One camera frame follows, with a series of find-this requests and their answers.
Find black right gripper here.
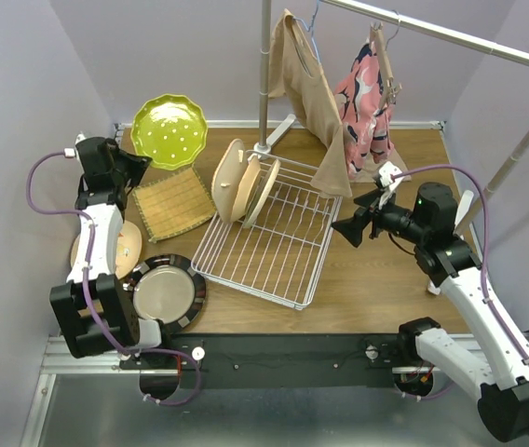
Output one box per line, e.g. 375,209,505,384
332,186,428,246

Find yellow woven placemat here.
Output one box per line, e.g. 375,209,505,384
132,167,216,243

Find green polka dot plate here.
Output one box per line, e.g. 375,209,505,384
130,94,208,171

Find cream green floral plate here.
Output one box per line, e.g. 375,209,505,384
242,159,281,228

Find bird pattern beige plate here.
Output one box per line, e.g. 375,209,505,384
230,155,261,222

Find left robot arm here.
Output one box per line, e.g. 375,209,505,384
49,134,173,368

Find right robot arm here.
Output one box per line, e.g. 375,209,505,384
332,182,529,442

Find beige plate orange leaves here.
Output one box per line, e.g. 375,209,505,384
66,215,142,284

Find pink patterned hanging garment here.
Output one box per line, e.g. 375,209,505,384
334,41,394,182

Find wooden clip hanger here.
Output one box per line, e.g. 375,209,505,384
370,22,402,109

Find black rimmed silver plate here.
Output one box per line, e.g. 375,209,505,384
123,253,207,338

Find beige hanging shirt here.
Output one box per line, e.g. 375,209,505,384
266,7,410,199

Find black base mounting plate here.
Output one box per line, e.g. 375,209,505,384
115,331,438,391

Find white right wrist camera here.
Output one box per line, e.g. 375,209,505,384
373,161,402,210

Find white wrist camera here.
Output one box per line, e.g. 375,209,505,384
373,161,402,210
75,133,88,151

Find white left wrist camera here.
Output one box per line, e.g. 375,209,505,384
75,133,88,151

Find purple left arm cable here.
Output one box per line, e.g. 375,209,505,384
25,148,203,409

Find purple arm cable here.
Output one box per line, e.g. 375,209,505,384
387,163,529,415
25,148,203,409

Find white wire dish rack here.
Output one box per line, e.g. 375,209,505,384
192,156,342,310

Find white clothes rack frame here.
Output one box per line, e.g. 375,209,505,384
250,0,529,295

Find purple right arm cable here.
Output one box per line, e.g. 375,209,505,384
387,163,529,415

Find blue wire hanger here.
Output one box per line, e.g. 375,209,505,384
293,0,320,64

